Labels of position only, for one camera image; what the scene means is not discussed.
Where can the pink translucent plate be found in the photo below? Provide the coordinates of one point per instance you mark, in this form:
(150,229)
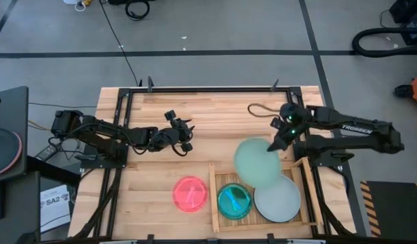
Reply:
(190,194)

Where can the black metal table frame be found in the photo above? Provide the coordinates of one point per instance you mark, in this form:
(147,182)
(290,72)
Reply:
(211,89)

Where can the black power brick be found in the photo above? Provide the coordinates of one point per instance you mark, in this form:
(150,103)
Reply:
(47,152)

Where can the pale green plate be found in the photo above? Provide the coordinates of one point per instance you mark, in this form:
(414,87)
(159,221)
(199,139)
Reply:
(255,162)

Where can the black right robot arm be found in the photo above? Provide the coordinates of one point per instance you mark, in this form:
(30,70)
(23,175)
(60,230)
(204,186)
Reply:
(347,128)

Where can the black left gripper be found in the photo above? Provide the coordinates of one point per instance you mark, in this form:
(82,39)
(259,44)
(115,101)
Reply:
(167,139)

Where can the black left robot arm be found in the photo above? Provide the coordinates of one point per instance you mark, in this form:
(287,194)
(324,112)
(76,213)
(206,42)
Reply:
(106,132)

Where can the black equipment case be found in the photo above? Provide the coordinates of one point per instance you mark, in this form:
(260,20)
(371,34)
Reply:
(410,10)

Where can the black frame clamp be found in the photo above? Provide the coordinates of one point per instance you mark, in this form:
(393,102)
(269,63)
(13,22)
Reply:
(150,84)

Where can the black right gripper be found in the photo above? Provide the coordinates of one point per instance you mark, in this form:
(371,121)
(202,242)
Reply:
(293,122)

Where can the black side cart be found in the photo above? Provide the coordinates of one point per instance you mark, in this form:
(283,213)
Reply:
(9,108)

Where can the dark round red-rimmed plate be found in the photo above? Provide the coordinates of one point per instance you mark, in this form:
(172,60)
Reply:
(3,149)

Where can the white SA2 paper booklet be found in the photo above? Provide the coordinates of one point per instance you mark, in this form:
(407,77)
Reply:
(55,206)

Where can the wooden slatted plate shelf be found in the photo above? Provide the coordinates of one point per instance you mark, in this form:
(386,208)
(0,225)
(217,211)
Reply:
(213,200)

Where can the pale grey plate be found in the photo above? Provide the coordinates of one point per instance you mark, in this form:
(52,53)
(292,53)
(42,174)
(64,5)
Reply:
(279,203)

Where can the cyan translucent plate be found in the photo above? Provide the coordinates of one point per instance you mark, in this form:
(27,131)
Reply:
(233,203)

